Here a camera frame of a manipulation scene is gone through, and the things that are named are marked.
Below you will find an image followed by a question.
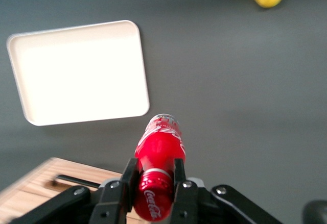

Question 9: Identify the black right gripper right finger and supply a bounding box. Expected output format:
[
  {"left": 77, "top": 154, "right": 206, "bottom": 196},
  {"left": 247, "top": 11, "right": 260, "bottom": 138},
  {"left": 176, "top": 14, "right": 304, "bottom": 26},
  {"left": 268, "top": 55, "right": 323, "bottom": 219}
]
[{"left": 170, "top": 158, "right": 282, "bottom": 224}]

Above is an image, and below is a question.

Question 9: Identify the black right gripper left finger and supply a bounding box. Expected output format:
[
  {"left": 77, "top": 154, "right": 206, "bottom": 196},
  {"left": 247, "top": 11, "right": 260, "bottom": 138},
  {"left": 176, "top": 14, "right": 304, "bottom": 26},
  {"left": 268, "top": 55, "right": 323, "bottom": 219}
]
[{"left": 10, "top": 158, "right": 141, "bottom": 224}]

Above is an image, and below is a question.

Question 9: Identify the red coke bottle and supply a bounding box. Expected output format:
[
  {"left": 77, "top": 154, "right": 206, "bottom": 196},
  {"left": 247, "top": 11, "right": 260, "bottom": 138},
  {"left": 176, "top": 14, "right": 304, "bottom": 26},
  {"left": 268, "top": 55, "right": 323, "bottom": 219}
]
[{"left": 133, "top": 113, "right": 186, "bottom": 221}]

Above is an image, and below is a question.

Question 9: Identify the cream rectangular tray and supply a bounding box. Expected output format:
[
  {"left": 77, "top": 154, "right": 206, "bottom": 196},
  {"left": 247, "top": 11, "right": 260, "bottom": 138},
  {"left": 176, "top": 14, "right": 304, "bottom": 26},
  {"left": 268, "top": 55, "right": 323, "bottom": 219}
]
[{"left": 6, "top": 19, "right": 150, "bottom": 127}]

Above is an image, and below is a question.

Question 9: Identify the black box handle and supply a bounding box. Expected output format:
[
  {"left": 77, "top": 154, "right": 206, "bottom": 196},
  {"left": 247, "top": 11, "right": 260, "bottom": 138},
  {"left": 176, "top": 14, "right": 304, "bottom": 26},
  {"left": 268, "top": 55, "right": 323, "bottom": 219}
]
[{"left": 50, "top": 174, "right": 101, "bottom": 189}]

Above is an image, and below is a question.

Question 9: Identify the black rounded cable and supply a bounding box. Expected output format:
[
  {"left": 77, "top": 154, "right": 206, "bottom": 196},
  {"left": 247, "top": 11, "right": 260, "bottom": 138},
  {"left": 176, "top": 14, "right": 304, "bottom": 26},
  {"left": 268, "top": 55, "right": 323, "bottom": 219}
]
[{"left": 302, "top": 200, "right": 327, "bottom": 224}]

